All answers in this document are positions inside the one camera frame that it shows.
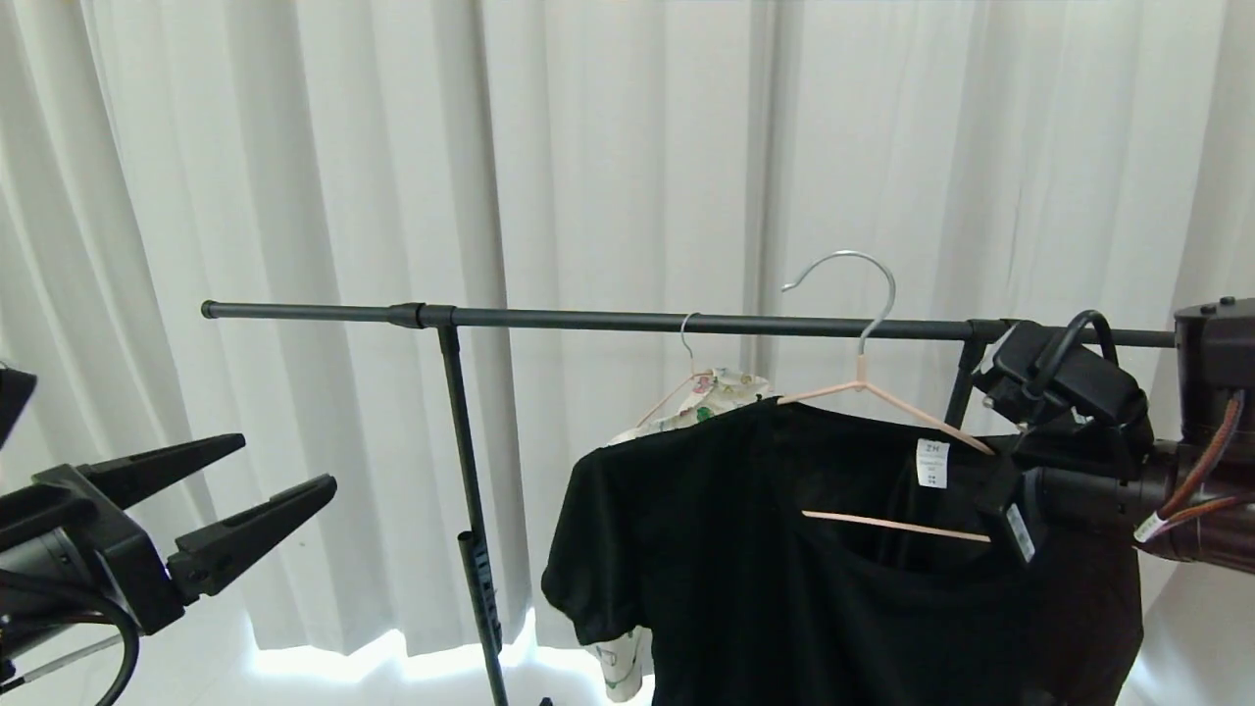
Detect pink clothes hanger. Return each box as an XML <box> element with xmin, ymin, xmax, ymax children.
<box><xmin>779</xmin><ymin>251</ymin><xmax>996</xmax><ymax>543</ymax></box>
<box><xmin>635</xmin><ymin>312</ymin><xmax>712</xmax><ymax>429</ymax></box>

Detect black garment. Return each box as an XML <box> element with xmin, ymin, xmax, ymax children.
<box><xmin>541</xmin><ymin>397</ymin><xmax>1146</xmax><ymax>706</ymax></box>

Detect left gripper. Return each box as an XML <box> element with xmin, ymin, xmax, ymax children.
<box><xmin>0</xmin><ymin>433</ymin><xmax>339</xmax><ymax>638</ymax></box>

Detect black clothes rack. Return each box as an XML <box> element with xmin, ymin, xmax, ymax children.
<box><xmin>201</xmin><ymin>301</ymin><xmax>1178</xmax><ymax>706</ymax></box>

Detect cream printed garment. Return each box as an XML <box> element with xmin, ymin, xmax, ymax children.
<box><xmin>586</xmin><ymin>368</ymin><xmax>776</xmax><ymax>702</ymax></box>

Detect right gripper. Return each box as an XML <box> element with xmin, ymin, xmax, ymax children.
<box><xmin>978</xmin><ymin>469</ymin><xmax>1143</xmax><ymax>565</ymax></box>

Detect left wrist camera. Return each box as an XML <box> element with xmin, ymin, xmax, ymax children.
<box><xmin>0</xmin><ymin>365</ymin><xmax>38</xmax><ymax>447</ymax></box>

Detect white curtain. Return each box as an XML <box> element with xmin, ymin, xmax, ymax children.
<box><xmin>0</xmin><ymin>0</ymin><xmax>1255</xmax><ymax>658</ymax></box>

